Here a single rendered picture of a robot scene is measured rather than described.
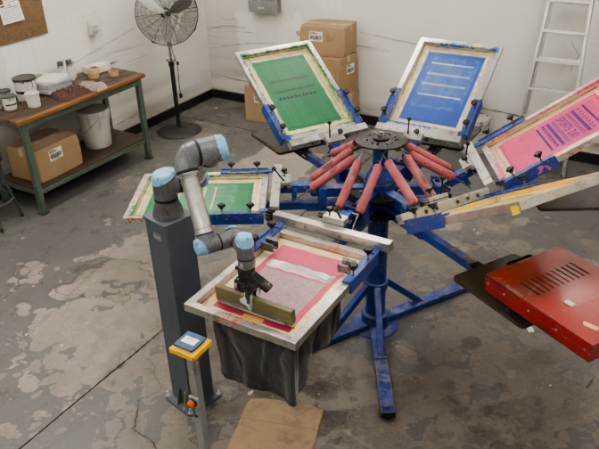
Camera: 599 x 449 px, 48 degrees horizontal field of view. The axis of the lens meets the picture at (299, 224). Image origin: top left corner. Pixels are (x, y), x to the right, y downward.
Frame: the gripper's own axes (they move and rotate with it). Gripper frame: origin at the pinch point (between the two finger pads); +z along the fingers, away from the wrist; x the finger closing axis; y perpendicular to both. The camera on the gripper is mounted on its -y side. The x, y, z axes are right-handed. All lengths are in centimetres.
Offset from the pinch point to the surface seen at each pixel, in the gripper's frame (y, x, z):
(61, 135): 339, -186, 35
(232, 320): 4.0, 11.6, 1.1
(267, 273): 13.3, -30.7, 4.1
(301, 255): 7, -53, 4
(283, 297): -4.1, -17.3, 4.8
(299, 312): -16.0, -11.5, 5.2
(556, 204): -93, -169, 6
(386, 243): -32, -70, -4
